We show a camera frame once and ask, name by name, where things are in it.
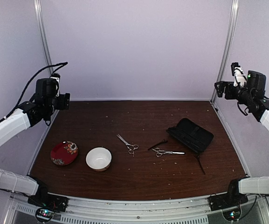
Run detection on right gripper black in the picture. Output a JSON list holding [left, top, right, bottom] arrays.
[[214, 81, 253, 105]]

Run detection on black zip tool case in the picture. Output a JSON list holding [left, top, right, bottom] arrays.
[[166, 118, 214, 154]]

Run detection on silver thinning scissors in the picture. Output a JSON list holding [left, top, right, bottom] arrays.
[[117, 134, 139, 157]]

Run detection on black hair clip right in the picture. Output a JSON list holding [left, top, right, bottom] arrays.
[[194, 154, 206, 175]]

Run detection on black hair clip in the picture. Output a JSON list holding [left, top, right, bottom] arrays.
[[147, 139, 168, 150], [194, 154, 206, 175]]

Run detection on right aluminium frame post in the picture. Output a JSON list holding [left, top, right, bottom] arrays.
[[210, 0, 239, 104]]

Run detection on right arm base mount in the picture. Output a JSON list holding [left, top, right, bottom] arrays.
[[208, 193, 248, 222]]

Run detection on aluminium frame post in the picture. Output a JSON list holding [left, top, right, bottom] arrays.
[[34, 0, 52, 65], [210, 0, 239, 104]]

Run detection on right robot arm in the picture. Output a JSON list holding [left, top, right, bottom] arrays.
[[214, 67, 269, 206]]

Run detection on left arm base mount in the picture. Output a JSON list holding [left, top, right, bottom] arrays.
[[27, 193, 69, 224]]

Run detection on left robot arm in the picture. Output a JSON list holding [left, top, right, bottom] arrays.
[[0, 73, 70, 207]]

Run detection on red floral plate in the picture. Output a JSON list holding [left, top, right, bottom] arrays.
[[50, 141, 79, 166]]

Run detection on white ceramic bowl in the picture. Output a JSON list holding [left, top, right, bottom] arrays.
[[86, 147, 112, 172]]

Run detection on silver straight scissors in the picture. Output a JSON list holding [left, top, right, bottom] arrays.
[[152, 147, 185, 157]]

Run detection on black hair clip centre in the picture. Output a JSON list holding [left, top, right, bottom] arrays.
[[147, 139, 168, 150]]

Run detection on aluminium front rail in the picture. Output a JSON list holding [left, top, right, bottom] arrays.
[[2, 194, 269, 224]]

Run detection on left aluminium frame post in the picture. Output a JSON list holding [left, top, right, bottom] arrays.
[[34, 0, 52, 65]]

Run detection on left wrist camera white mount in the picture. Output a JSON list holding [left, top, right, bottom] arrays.
[[50, 73, 61, 97]]

